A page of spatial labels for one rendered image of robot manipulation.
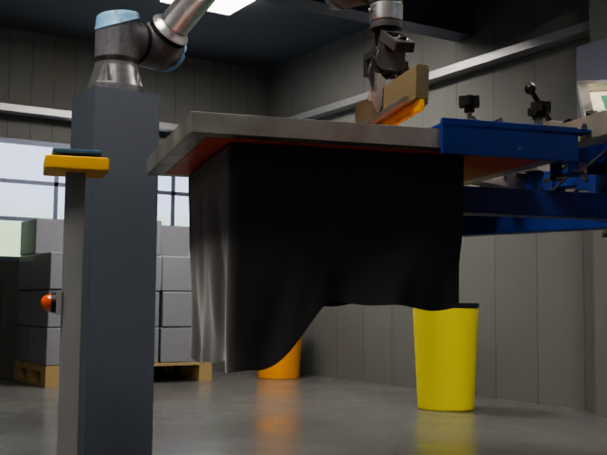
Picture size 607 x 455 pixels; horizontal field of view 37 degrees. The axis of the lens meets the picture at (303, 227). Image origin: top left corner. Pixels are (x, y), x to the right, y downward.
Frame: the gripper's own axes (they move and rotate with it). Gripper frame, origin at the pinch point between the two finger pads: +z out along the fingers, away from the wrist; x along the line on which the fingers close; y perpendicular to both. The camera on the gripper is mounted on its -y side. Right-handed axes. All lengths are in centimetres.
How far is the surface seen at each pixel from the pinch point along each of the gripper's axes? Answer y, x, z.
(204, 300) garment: 3, 40, 43
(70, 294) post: 10, 67, 43
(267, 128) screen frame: -29.4, 35.9, 12.2
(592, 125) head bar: -30.5, -31.8, 6.9
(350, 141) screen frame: -29.4, 19.9, 13.4
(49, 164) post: 5, 73, 16
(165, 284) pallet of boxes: 572, -40, 32
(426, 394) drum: 341, -169, 101
